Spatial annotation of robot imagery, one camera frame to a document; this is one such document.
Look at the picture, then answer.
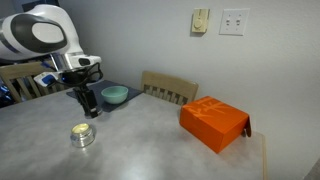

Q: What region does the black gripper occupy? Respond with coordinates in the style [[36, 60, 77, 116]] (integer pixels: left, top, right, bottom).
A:
[[61, 69, 101, 118]]

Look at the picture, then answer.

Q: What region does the silver candle tin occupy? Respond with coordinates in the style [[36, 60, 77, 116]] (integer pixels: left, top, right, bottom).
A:
[[69, 122, 97, 149]]

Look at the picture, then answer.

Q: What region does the navy blue cloth mat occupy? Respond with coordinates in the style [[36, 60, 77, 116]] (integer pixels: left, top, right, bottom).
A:
[[65, 79, 144, 113]]

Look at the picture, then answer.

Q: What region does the teal ceramic bowl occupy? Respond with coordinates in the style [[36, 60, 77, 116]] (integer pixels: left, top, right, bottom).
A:
[[100, 85, 130, 105]]

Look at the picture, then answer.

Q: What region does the wooden chair with grey seat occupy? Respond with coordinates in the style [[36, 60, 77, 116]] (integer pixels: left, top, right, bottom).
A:
[[0, 61, 68, 104]]

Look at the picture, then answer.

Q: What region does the wooden chair back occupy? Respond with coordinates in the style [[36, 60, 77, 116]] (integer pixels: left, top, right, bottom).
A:
[[139, 70, 200, 106]]

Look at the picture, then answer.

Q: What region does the orange cardboard box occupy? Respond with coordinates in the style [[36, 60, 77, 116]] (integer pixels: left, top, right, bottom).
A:
[[179, 95, 253, 155]]

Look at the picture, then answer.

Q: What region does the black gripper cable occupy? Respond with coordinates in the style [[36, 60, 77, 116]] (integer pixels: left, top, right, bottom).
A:
[[54, 62, 104, 88]]

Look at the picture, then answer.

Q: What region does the beige wall thermostat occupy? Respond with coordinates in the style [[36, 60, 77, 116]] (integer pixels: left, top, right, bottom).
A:
[[191, 8, 211, 34]]

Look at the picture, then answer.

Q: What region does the white light switch plate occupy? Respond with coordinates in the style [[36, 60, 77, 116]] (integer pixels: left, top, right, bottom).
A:
[[218, 8, 251, 37]]

